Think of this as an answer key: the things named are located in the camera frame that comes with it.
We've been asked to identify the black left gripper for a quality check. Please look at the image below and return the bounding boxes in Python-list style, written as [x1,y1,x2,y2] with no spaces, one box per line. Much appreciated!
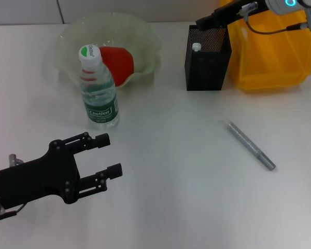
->
[0,132,123,210]

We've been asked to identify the left gripper cable with connector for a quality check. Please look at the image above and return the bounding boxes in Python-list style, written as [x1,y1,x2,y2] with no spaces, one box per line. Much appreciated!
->
[0,154,29,221]

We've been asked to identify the grey pen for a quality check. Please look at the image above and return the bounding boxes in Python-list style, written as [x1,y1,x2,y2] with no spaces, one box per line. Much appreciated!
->
[224,118,277,171]

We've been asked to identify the yellow plastic storage bin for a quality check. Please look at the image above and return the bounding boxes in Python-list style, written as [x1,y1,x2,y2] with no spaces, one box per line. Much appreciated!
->
[220,0,311,91]

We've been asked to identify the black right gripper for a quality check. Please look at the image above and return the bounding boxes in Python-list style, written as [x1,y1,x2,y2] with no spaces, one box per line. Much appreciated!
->
[195,0,272,31]

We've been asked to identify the clear water bottle green label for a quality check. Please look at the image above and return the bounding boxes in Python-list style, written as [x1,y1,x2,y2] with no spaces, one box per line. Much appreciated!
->
[78,44,120,130]

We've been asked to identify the black mesh pen holder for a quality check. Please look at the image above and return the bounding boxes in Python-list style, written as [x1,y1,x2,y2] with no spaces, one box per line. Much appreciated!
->
[184,24,233,91]

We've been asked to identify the pale green glass fruit bowl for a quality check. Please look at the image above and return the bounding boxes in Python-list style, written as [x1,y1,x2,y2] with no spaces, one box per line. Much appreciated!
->
[53,11,163,90]

